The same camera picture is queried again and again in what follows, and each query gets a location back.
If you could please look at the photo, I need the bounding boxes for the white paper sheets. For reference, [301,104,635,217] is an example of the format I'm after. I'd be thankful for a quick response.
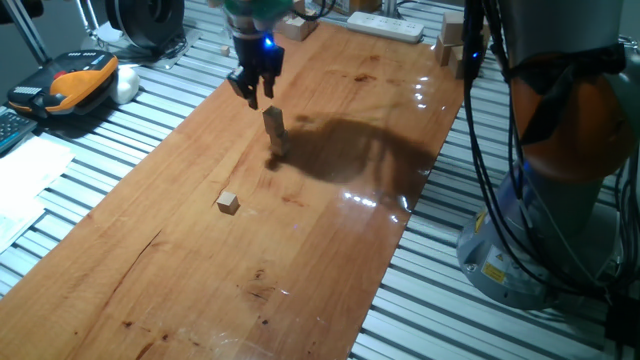
[0,135,76,254]

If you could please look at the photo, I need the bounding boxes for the black round spool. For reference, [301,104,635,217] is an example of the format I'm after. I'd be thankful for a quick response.
[104,0,185,50]

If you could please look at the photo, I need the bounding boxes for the dark computer keyboard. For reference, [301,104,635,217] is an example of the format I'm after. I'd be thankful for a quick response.
[0,105,39,155]

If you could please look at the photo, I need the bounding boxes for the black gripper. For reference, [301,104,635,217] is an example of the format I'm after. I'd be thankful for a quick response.
[227,30,286,111]

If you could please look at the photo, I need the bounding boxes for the dark sleeved forearm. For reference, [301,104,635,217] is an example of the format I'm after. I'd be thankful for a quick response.
[0,0,45,25]

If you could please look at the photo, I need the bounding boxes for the slanted aluminium strut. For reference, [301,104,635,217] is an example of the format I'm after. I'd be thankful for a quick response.
[2,0,51,66]

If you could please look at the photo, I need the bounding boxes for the brown cardboard box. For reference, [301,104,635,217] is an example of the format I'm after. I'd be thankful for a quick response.
[329,0,384,15]

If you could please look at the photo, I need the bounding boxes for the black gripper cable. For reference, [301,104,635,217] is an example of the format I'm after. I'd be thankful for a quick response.
[292,0,337,22]

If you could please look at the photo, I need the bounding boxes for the white power strip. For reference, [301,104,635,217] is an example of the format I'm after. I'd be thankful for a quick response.
[346,11,426,45]

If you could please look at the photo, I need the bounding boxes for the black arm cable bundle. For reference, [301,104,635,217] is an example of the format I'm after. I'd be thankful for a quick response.
[462,0,640,301]

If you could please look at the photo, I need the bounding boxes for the large wooden cube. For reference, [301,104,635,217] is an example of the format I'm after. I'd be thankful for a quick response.
[440,10,466,47]
[447,44,469,80]
[433,35,454,68]

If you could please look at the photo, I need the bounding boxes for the white rounded object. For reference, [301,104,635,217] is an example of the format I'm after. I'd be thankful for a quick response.
[109,65,142,105]

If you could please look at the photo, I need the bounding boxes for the orange black teach pendant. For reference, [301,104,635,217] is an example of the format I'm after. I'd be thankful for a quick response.
[7,49,120,119]

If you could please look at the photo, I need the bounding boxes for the glossy wooden board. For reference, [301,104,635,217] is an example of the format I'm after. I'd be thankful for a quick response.
[0,22,469,360]

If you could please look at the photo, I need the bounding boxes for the thin metal rod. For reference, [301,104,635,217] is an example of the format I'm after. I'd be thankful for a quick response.
[74,0,109,45]

